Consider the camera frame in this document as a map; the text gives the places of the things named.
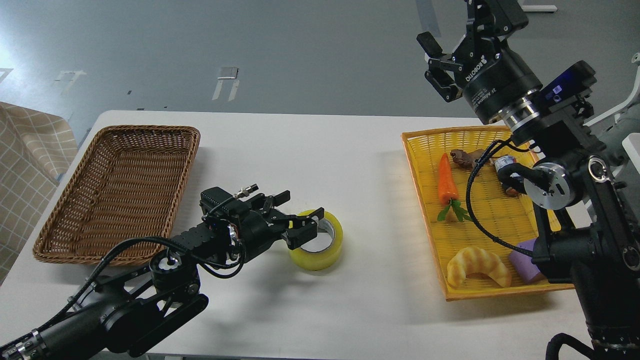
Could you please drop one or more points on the brown wicker basket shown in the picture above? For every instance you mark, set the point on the brown wicker basket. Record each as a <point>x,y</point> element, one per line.
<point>128,184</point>

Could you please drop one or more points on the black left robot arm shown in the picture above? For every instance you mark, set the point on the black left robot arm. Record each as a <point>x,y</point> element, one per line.
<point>146,288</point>

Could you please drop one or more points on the white floor stand base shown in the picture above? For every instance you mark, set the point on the white floor stand base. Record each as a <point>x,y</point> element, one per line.
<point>539,8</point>

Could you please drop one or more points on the brown toy animal figure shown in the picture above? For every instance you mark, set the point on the brown toy animal figure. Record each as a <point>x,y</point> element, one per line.
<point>466,160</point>

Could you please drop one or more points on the beige checkered cloth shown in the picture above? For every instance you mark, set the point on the beige checkered cloth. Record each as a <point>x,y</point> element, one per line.
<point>36,149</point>

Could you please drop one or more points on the orange toy carrot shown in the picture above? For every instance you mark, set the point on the orange toy carrot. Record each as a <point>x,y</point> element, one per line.
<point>448,194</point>

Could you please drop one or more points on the yellow plastic basket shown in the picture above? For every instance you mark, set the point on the yellow plastic basket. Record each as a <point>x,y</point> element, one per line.
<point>509,218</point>

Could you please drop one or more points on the purple foam block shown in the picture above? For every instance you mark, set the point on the purple foam block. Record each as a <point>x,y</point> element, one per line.
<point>527,271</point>

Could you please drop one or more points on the yellow tape roll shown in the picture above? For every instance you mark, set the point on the yellow tape roll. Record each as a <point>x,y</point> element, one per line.
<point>323,251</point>

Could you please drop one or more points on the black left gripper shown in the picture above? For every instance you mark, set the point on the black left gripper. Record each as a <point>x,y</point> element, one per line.
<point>260,224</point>

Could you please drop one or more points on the small blue white can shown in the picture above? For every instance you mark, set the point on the small blue white can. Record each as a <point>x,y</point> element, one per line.
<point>499,163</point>

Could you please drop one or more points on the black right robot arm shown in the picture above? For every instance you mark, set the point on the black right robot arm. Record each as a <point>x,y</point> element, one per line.
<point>588,235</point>

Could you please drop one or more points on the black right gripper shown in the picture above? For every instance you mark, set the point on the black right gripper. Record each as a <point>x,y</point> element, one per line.
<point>487,72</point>

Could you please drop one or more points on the toy croissant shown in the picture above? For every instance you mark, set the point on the toy croissant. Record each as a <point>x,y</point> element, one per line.
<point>475,260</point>

